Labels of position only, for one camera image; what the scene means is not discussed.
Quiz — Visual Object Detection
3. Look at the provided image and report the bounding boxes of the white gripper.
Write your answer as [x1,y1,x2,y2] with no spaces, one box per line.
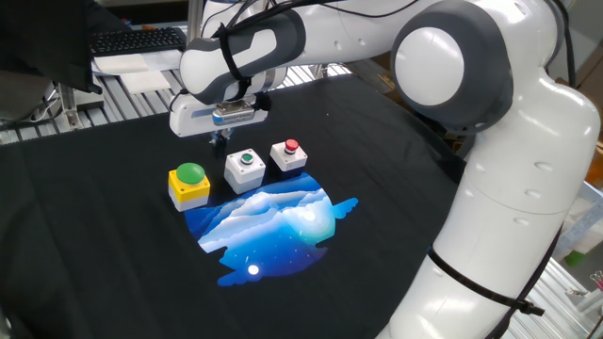
[168,90,272,159]

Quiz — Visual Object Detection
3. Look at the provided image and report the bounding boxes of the white box small green button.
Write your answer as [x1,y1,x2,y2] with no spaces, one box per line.
[222,149,267,196]

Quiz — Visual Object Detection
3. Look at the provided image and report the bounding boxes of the white box red button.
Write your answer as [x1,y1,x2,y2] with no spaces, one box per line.
[269,138,309,181]

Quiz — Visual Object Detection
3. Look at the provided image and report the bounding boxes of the yellow box large green button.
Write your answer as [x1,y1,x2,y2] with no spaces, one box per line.
[168,162,212,213]

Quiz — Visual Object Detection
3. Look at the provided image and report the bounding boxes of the white foam pad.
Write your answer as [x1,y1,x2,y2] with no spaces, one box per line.
[120,70,172,95]

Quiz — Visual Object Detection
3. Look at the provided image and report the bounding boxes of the white paper sheet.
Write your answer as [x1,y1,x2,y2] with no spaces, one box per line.
[91,49,185,76]

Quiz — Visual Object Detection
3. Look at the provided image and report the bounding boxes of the black computer keyboard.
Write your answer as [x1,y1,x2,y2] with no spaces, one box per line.
[88,26,188,58]

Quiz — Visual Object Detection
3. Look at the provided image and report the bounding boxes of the black cloth blue print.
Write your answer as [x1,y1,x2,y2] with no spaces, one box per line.
[0,74,472,339]

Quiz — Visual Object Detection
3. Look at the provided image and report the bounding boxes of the black fabric cover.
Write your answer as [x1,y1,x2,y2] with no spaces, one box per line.
[0,0,136,94]

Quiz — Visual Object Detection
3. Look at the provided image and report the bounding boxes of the green plastic object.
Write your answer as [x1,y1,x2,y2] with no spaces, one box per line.
[563,249,586,267]

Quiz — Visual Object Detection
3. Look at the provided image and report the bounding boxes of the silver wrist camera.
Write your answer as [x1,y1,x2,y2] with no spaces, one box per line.
[210,99,257,127]

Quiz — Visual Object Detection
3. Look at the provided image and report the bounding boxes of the aluminium frame post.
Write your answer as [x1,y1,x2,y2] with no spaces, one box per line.
[186,0,206,46]

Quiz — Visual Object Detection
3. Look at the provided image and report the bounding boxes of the small aluminium bracket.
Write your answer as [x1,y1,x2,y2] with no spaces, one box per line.
[56,82,81,129]

